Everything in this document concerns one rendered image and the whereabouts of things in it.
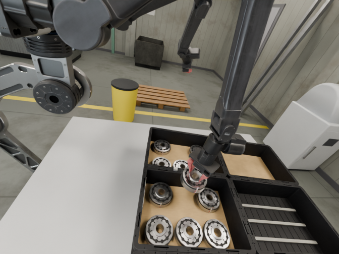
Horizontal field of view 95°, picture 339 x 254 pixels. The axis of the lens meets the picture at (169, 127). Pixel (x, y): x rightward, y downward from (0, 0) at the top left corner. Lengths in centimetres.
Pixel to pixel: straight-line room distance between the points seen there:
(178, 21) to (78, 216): 599
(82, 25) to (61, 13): 3
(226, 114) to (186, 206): 47
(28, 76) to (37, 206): 56
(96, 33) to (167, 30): 590
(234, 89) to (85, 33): 35
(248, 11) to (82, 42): 33
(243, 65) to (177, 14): 585
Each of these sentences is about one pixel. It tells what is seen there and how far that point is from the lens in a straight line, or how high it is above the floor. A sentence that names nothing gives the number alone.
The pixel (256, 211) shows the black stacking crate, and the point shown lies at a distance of 93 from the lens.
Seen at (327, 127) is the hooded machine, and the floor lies 82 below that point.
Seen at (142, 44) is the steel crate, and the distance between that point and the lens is 508.
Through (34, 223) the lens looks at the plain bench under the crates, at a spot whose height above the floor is 70.
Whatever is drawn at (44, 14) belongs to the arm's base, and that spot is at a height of 144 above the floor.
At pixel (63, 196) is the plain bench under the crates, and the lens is 95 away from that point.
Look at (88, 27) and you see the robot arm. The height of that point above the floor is 144.
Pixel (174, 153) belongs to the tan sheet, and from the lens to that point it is 94.
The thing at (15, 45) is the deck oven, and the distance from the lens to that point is 509.
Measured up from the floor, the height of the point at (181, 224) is 86.
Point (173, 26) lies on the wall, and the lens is 624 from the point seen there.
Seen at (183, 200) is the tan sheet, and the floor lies 83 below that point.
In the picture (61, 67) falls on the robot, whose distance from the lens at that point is 73.
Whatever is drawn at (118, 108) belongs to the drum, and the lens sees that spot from 235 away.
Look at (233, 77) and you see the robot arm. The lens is 43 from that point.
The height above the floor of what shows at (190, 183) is 99.
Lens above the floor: 148
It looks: 35 degrees down
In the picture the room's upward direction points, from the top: 15 degrees clockwise
